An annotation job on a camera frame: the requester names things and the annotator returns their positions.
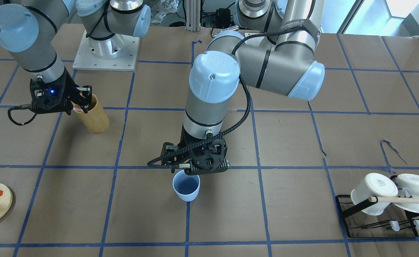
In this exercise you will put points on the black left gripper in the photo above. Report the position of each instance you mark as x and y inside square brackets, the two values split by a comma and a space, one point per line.
[185, 144]

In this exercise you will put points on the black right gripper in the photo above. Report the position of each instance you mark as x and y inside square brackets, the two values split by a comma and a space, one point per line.
[69, 90]

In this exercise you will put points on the light blue plastic cup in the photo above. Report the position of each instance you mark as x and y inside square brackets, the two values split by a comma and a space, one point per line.
[186, 186]

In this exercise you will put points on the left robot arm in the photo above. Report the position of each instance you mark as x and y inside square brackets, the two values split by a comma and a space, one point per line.
[278, 59]

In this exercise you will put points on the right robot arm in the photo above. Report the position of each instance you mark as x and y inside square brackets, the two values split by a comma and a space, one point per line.
[27, 28]

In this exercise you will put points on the bamboo cup holder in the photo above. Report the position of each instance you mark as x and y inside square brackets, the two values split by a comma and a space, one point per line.
[96, 120]

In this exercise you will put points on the silver cylindrical connector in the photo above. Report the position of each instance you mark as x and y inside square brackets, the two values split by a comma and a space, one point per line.
[230, 31]

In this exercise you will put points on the black power adapter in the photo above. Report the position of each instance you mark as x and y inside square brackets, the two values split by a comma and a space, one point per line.
[222, 18]

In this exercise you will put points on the white mug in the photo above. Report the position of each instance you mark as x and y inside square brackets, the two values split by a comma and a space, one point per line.
[411, 182]
[374, 184]

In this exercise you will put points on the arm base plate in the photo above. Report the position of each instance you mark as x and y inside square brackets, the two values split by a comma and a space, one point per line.
[118, 53]

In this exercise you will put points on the aluminium frame post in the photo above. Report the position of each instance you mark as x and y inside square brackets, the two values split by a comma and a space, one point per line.
[192, 15]

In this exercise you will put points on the black wire mug rack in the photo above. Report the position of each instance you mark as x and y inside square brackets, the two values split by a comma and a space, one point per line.
[378, 217]

